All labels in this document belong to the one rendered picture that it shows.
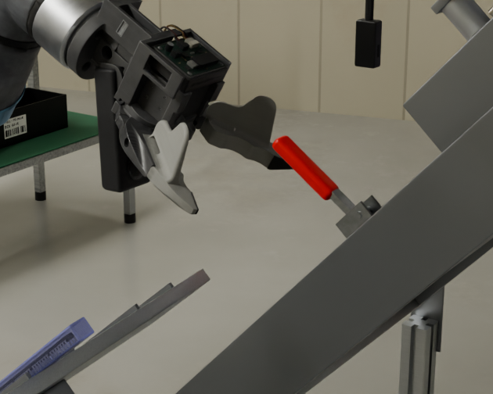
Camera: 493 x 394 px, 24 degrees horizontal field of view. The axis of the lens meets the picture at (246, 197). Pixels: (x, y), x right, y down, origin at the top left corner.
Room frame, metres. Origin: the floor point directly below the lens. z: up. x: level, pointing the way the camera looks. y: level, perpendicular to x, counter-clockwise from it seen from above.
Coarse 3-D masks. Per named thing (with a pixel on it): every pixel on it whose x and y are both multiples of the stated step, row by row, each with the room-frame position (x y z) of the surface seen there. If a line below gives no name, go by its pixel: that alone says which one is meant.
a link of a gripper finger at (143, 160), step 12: (120, 120) 0.95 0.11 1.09; (132, 120) 0.94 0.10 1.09; (120, 132) 0.94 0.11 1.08; (132, 132) 0.92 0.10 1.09; (144, 132) 0.93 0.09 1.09; (132, 144) 0.91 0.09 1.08; (144, 144) 0.91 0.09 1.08; (132, 156) 0.91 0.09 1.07; (144, 156) 0.90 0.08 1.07; (144, 168) 0.90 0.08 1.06
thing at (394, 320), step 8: (408, 304) 1.45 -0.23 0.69; (416, 304) 1.46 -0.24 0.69; (400, 312) 1.42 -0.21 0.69; (408, 312) 1.43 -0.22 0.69; (392, 320) 1.40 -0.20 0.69; (400, 320) 1.41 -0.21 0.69; (376, 328) 1.37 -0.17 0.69; (384, 328) 1.38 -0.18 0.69; (368, 336) 1.35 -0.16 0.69; (376, 336) 1.36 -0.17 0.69; (360, 344) 1.33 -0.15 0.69; (368, 344) 1.34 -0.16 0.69; (352, 352) 1.31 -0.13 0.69; (344, 360) 1.29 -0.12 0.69; (328, 368) 1.26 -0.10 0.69; (336, 368) 1.27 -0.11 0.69; (320, 376) 1.24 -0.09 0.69; (312, 384) 1.22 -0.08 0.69; (304, 392) 1.21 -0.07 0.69
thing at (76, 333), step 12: (72, 324) 0.59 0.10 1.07; (84, 324) 0.60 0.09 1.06; (60, 336) 0.59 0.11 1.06; (72, 336) 0.59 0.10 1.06; (84, 336) 0.59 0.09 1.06; (48, 348) 0.60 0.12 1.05; (60, 348) 0.59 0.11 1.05; (72, 348) 0.59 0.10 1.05; (36, 360) 0.60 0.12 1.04; (48, 360) 0.60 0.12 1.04; (12, 372) 0.61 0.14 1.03; (24, 372) 0.61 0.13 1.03; (36, 372) 0.60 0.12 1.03; (0, 384) 0.62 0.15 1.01
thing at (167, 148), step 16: (160, 128) 0.92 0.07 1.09; (176, 128) 0.89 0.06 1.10; (160, 144) 0.91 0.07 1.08; (176, 144) 0.88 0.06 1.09; (160, 160) 0.90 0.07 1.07; (176, 160) 0.88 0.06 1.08; (160, 176) 0.88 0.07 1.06; (176, 176) 0.88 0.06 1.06; (176, 192) 0.87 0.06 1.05; (192, 192) 0.88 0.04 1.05; (192, 208) 0.86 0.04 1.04
